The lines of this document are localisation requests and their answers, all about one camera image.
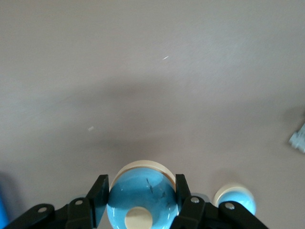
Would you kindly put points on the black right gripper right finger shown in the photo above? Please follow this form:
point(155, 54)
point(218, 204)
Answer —
point(200, 214)

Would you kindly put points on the blue dome call bell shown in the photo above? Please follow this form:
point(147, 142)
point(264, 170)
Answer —
point(240, 195)
point(143, 188)

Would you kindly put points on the white circuit breaker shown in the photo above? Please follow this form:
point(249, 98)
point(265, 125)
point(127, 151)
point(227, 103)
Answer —
point(299, 140)

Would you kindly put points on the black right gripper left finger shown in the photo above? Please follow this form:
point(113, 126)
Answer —
point(78, 214)

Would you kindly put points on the blue plastic tray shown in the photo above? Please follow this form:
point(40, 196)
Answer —
point(2, 210)

